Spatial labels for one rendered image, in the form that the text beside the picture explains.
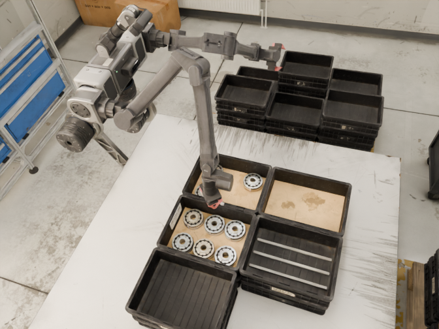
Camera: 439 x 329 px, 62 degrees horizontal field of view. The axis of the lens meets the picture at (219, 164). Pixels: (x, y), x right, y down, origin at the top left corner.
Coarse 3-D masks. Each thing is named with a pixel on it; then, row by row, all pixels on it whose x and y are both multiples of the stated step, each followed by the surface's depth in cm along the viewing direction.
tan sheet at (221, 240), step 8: (208, 216) 186; (176, 232) 182; (192, 232) 181; (200, 232) 181; (224, 232) 180; (216, 240) 177; (224, 240) 177; (240, 240) 176; (216, 248) 175; (240, 248) 174; (224, 256) 172
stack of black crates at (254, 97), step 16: (224, 80) 289; (240, 80) 292; (256, 80) 287; (272, 80) 283; (224, 96) 291; (240, 96) 290; (256, 96) 288; (224, 112) 286; (240, 112) 279; (256, 112) 275; (240, 128) 293; (256, 128) 288
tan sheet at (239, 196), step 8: (224, 168) 204; (200, 176) 202; (240, 176) 200; (240, 184) 197; (192, 192) 196; (224, 192) 194; (232, 192) 194; (240, 192) 194; (248, 192) 193; (256, 192) 193; (224, 200) 191; (232, 200) 191; (240, 200) 190; (248, 200) 190; (256, 200) 190; (248, 208) 187
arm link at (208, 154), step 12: (192, 72) 125; (192, 84) 127; (204, 84) 128; (204, 96) 131; (204, 108) 133; (204, 120) 135; (204, 132) 138; (204, 144) 140; (204, 156) 141; (216, 156) 146
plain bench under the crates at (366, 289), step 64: (192, 128) 243; (128, 192) 215; (384, 192) 202; (128, 256) 190; (384, 256) 180; (64, 320) 172; (128, 320) 170; (256, 320) 166; (320, 320) 164; (384, 320) 162
